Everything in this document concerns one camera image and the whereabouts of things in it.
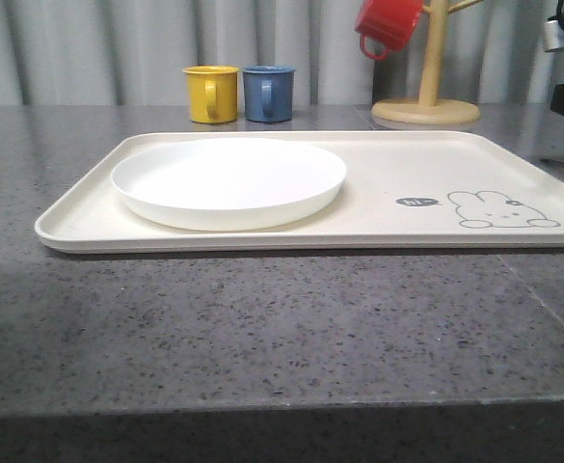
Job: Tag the yellow enamel mug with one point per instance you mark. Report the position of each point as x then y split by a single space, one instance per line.
213 94

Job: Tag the blue enamel mug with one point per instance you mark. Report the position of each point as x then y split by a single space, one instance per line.
268 93

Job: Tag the wooden mug tree stand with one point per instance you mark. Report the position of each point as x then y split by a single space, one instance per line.
428 108

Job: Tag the white round plate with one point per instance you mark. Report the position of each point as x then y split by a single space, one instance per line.
229 184

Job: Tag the cream rabbit print tray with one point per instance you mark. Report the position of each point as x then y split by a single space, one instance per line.
404 189

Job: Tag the red enamel mug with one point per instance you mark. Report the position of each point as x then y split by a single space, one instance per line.
388 22

